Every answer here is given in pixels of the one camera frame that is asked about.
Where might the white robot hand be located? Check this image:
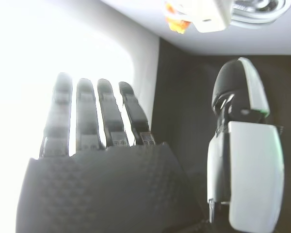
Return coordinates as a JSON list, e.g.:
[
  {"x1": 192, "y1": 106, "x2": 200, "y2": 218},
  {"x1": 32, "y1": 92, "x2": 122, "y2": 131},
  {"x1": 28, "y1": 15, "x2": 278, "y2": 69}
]
[{"x1": 14, "y1": 57, "x2": 286, "y2": 233}]

